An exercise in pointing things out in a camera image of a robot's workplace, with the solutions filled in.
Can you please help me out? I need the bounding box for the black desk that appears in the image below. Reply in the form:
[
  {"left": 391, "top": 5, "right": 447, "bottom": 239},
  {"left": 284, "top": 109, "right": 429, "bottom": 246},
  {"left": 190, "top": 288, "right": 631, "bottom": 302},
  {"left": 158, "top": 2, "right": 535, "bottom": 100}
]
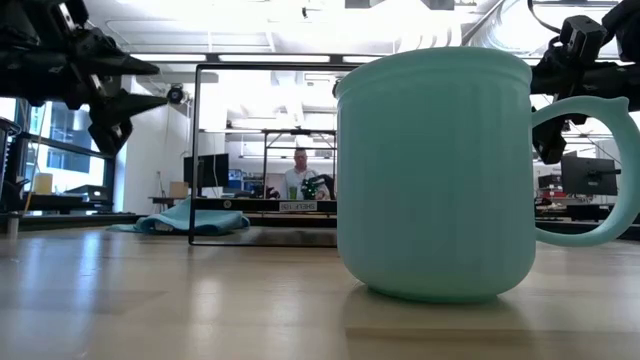
[{"left": 19, "top": 183, "right": 115, "bottom": 216}]

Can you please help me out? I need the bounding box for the silver ventilation duct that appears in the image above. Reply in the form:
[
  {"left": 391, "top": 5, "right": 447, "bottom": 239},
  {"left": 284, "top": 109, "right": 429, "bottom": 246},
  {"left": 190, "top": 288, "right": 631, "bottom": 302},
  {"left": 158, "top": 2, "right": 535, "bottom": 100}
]
[{"left": 462, "top": 0, "right": 621, "bottom": 57}]

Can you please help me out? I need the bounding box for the background black robot gripper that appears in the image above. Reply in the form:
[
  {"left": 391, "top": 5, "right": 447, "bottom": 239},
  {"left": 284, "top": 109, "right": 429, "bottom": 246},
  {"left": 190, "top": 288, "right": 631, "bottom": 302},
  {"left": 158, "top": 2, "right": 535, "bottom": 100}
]
[{"left": 299, "top": 171, "right": 335, "bottom": 201}]

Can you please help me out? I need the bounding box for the black metal workstation frame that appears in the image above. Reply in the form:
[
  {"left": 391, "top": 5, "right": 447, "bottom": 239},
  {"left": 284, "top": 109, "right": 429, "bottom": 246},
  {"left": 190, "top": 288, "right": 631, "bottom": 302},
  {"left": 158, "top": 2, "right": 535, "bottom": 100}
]
[{"left": 262, "top": 128, "right": 339, "bottom": 201}]

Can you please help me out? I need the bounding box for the yellow box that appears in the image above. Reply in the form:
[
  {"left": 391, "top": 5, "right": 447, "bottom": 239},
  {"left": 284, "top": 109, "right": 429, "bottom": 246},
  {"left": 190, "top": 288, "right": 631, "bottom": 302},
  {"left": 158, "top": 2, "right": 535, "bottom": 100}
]
[{"left": 33, "top": 172, "right": 54, "bottom": 196}]

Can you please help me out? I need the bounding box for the black monitor on arm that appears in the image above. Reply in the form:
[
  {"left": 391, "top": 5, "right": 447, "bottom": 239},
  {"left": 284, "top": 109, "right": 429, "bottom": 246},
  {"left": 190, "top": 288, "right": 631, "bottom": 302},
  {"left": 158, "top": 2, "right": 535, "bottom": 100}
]
[{"left": 560, "top": 155, "right": 622, "bottom": 197}]

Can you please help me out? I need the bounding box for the black wire frame wooden shelf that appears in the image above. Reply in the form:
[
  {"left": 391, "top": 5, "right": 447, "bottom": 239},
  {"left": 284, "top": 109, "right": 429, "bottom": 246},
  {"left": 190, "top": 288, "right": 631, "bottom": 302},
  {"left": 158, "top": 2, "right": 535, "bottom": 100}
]
[{"left": 188, "top": 63, "right": 362, "bottom": 248}]

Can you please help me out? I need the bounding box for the blue cloth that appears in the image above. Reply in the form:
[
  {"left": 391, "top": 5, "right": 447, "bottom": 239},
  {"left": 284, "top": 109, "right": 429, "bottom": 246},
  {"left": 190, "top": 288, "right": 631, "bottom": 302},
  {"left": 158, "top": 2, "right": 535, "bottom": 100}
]
[{"left": 106, "top": 195, "right": 251, "bottom": 236}]

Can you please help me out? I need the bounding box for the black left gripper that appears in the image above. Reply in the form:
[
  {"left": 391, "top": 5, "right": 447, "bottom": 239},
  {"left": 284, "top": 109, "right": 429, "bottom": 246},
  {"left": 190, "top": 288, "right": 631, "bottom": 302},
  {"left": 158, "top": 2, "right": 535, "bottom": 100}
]
[{"left": 0, "top": 0, "right": 169, "bottom": 157}]

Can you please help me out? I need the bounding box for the person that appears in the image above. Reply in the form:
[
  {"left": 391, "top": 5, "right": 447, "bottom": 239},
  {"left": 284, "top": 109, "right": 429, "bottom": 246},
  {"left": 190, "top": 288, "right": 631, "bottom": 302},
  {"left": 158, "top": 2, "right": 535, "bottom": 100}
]
[{"left": 283, "top": 148, "right": 332, "bottom": 201}]

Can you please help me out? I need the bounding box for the black camera cable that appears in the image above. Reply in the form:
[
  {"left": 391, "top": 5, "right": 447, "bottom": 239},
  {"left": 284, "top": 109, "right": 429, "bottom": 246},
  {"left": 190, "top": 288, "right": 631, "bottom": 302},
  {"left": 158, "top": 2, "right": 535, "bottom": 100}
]
[{"left": 526, "top": 0, "right": 564, "bottom": 36}]

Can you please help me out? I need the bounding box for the black pegboard organizer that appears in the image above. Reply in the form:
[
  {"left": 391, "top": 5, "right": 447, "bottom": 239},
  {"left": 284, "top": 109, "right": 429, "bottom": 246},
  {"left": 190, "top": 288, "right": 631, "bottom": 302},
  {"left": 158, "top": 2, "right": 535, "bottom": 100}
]
[{"left": 0, "top": 117, "right": 31, "bottom": 216}]

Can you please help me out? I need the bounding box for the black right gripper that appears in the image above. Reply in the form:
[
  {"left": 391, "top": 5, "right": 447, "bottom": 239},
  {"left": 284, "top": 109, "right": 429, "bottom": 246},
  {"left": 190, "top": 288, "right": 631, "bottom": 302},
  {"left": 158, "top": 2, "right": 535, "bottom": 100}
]
[{"left": 530, "top": 47, "right": 640, "bottom": 165}]

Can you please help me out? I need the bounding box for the mint green mug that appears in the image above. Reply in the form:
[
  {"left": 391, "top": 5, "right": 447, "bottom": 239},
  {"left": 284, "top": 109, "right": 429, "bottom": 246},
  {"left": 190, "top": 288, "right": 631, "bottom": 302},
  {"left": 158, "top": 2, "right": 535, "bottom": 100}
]
[{"left": 333, "top": 46, "right": 640, "bottom": 305}]

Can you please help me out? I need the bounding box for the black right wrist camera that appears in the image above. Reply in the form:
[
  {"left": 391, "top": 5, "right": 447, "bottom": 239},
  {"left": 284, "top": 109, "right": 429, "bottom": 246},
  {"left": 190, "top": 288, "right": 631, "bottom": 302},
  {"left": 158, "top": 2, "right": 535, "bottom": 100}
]
[{"left": 558, "top": 14, "right": 608, "bottom": 67}]

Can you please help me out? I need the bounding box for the ceiling strip light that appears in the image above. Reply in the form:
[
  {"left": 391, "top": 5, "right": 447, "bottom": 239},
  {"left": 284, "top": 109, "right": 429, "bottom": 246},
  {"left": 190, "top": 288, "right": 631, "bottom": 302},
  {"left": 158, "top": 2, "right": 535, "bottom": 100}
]
[
  {"left": 129, "top": 53, "right": 207, "bottom": 63},
  {"left": 218, "top": 53, "right": 331, "bottom": 64},
  {"left": 342, "top": 54, "right": 384, "bottom": 65}
]

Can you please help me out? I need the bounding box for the black aluminium table frame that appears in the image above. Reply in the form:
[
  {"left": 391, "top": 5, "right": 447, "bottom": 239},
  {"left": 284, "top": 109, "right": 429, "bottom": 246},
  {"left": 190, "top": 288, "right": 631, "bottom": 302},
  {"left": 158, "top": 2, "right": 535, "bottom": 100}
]
[{"left": 0, "top": 202, "right": 640, "bottom": 241}]

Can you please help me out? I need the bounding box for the black computer monitor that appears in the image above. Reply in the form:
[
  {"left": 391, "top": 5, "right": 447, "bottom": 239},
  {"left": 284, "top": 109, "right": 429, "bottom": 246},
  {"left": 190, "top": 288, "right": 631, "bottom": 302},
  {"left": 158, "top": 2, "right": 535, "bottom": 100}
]
[{"left": 183, "top": 153, "right": 230, "bottom": 190}]

